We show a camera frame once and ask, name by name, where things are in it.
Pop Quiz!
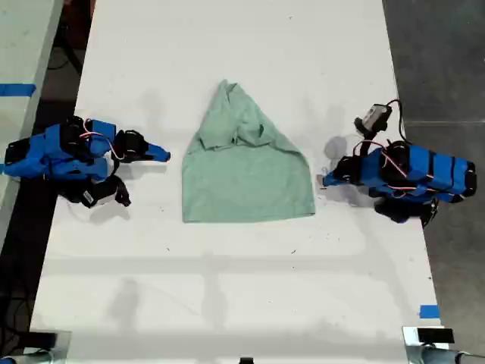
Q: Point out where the small black box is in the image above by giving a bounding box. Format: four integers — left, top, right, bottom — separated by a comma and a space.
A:
416, 328, 455, 344
27, 331, 58, 348

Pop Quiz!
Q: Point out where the black camera stalk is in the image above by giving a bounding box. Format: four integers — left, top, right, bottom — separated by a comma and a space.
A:
358, 127, 382, 158
108, 174, 133, 208

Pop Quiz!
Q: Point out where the long blue tape strip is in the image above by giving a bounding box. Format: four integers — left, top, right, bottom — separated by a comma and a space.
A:
0, 83, 38, 97

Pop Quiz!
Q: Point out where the silver metal bracket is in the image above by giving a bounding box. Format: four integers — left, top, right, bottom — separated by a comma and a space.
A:
402, 326, 456, 364
22, 330, 74, 364

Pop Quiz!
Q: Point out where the grey and black camera box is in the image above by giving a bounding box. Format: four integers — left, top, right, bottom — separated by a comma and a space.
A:
354, 103, 393, 134

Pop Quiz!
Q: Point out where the black camera cable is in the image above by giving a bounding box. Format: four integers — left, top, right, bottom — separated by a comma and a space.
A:
385, 99, 406, 143

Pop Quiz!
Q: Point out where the grey metal tube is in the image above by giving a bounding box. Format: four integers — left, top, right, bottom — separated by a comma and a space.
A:
421, 345, 485, 364

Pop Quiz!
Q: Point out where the pale side table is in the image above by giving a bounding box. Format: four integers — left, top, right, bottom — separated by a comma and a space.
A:
0, 0, 65, 243

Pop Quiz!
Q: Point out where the pale green T-shirt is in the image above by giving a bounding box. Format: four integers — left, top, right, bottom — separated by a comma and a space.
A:
180, 78, 317, 224

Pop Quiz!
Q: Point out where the black camera box white label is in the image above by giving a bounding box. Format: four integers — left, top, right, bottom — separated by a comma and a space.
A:
75, 180, 117, 209

